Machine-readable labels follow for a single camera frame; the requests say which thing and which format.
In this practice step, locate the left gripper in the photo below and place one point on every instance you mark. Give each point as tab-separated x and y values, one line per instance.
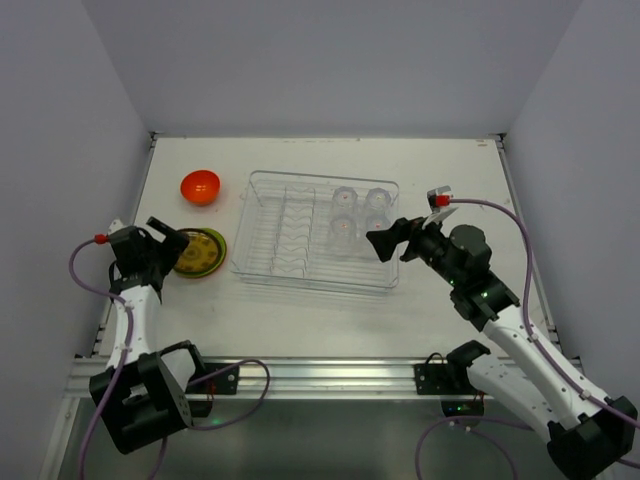
151	245

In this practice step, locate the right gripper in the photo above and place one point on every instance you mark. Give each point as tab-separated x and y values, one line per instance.
414	239

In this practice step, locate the yellow patterned plate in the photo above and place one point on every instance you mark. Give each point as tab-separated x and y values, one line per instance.
200	252

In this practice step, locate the green plate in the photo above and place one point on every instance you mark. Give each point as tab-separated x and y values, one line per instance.
217	240

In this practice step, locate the orange bowl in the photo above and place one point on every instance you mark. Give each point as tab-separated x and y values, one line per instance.
200	187

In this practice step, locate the orange plate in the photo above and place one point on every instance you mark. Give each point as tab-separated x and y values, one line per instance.
202	257

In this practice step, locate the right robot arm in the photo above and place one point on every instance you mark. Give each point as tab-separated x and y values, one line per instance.
584	429

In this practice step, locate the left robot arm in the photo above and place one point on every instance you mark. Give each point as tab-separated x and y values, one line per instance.
141	395

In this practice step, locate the clear plastic dish rack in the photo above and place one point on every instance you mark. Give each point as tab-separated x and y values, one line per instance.
283	231

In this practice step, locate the clear glass front right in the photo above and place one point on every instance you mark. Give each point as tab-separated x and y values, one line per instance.
375	222

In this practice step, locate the clear glass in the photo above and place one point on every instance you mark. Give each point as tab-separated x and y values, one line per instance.
344	201
375	222
343	235
378	202

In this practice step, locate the clear glass back right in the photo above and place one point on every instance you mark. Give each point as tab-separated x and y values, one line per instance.
378	202

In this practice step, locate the clear glass front left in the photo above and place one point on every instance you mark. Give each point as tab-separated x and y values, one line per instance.
343	235

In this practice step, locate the clear glass back left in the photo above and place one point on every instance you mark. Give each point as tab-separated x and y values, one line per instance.
344	201

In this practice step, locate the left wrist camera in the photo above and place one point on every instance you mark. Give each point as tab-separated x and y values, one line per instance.
115	226

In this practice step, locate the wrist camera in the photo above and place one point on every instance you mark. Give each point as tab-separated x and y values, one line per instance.
115	226
440	202

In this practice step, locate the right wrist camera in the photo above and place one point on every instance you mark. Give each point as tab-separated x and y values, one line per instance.
440	202

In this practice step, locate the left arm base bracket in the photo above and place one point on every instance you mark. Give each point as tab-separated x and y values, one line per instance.
205	386

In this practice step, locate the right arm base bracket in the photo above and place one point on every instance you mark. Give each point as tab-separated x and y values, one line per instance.
437	377

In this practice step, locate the aluminium mounting rail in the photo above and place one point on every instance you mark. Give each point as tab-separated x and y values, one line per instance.
327	379

